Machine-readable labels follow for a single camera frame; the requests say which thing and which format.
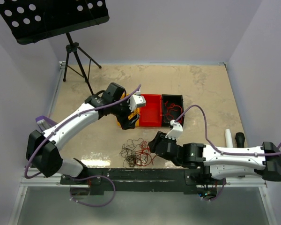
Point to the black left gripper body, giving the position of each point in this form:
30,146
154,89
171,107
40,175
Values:
122,111

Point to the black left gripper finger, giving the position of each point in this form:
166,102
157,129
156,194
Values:
135,120
127,124

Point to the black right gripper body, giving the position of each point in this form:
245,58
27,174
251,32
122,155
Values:
161,136

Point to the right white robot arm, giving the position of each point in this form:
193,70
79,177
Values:
219,163

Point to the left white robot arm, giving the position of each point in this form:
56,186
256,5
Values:
43,147

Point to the yellow plastic bin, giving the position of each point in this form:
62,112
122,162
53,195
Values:
135,112

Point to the red plastic bin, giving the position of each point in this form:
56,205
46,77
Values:
151,113

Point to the black plastic bin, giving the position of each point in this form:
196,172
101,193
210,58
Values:
172,108

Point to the white microphone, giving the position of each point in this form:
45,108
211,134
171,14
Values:
228,139

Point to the black microphone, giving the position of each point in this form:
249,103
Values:
240,139

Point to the purple plastic holder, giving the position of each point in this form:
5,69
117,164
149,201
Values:
45,123

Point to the black perforated music stand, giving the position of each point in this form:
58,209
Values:
31,21

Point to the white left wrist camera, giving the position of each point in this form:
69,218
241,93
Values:
136,101

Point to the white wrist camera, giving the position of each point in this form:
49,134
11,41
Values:
136,101
175,131

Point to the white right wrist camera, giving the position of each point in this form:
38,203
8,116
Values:
175,131

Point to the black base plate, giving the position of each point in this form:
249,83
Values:
100,180

